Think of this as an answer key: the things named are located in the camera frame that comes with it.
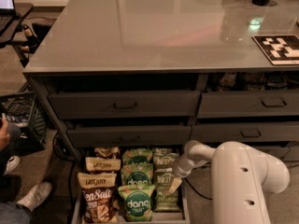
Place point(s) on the top left drawer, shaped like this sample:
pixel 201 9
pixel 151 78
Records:
pixel 124 104

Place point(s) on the middle late july chip bag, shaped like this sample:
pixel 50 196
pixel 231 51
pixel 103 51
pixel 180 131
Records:
pixel 98 165

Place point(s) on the green dang chip bag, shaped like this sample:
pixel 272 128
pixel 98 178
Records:
pixel 137 155
pixel 137 201
pixel 137 173

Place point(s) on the dark grey cabinet frame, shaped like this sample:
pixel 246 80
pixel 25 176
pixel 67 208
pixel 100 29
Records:
pixel 45 82

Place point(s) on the black plastic crate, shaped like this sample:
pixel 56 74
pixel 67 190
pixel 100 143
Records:
pixel 24 110

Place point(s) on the green jalapeno kettle chip bag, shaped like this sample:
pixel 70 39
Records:
pixel 164 203

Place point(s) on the middle left drawer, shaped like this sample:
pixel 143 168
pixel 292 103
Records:
pixel 129 135

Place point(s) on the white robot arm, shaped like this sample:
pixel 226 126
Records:
pixel 240 177

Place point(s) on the white sneaker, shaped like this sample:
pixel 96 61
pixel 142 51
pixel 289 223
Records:
pixel 35 197
pixel 12 164

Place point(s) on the rear green kettle chip bag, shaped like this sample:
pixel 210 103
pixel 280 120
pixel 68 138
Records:
pixel 162 150

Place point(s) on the white sneaker far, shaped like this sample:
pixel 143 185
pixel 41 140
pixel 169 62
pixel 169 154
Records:
pixel 12 164

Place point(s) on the late july chip bag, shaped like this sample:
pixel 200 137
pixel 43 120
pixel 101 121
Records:
pixel 98 165
pixel 107 152

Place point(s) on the open bottom left drawer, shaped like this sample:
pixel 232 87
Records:
pixel 180 217

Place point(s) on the black white fiducial marker board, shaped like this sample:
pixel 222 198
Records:
pixel 279 49

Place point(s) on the middle green dang chip bag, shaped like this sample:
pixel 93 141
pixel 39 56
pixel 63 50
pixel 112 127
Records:
pixel 137 173

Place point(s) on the person leg in jeans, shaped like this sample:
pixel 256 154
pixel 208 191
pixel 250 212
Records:
pixel 10 136

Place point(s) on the rear green dang chip bag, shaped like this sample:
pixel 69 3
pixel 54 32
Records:
pixel 137 155

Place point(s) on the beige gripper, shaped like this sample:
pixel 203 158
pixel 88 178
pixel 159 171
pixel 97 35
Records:
pixel 181 167

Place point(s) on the front green dang chip bag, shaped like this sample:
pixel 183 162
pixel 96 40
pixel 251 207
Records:
pixel 137 201

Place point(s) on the white sneaker near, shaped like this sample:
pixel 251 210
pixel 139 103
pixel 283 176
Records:
pixel 35 197

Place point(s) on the front late july sea salt bag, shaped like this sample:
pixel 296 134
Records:
pixel 98 191

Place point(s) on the middle right drawer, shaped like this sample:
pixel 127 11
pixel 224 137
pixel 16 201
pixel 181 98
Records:
pixel 246 132

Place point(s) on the top right drawer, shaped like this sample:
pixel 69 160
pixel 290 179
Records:
pixel 237 104

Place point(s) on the bottom right drawer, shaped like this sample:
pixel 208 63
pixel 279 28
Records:
pixel 289 153

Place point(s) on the rear late july chip bag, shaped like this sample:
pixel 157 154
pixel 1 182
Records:
pixel 107 152

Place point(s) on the laptop computer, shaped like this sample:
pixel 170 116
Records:
pixel 7 14

